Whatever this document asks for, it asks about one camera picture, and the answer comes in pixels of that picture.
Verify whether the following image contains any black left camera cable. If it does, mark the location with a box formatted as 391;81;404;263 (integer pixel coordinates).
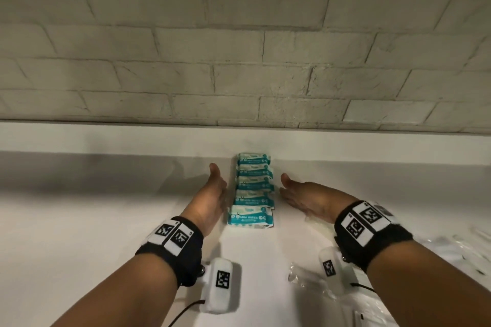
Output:
168;299;207;327

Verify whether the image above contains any black camera cable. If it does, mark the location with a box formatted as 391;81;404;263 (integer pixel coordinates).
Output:
349;282;378;295
168;299;207;327

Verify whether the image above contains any person's left hand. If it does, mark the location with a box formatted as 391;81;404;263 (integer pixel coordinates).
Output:
180;162;228;239

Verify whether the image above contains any person's right forearm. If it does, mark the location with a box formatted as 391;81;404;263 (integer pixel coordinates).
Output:
366;240;491;327

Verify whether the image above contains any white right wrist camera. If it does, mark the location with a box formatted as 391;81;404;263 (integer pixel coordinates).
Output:
318;246;360;295

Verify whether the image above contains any black wristband with markers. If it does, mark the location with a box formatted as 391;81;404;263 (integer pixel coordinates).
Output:
333;200;414;274
135;216;205;288

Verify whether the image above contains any white table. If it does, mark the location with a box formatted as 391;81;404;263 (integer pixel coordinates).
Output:
0;120;491;327

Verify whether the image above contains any black left wristband with markers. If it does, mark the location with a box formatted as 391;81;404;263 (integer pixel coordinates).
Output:
135;216;205;288

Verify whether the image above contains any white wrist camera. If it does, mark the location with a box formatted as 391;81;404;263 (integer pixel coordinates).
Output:
197;256;242;315
318;246;360;295

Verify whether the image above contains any black right wristband with markers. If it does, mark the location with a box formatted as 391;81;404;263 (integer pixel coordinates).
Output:
333;200;414;274

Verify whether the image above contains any person's right hand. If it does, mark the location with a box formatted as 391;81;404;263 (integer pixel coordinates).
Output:
279;172;360;224

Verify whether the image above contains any black right camera cable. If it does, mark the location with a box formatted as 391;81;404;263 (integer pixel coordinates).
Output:
349;282;378;295

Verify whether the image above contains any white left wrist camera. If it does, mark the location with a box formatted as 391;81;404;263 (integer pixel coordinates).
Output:
197;256;242;315

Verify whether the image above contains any pile of mixed clear packets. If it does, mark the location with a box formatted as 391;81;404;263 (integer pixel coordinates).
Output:
287;225;491;327

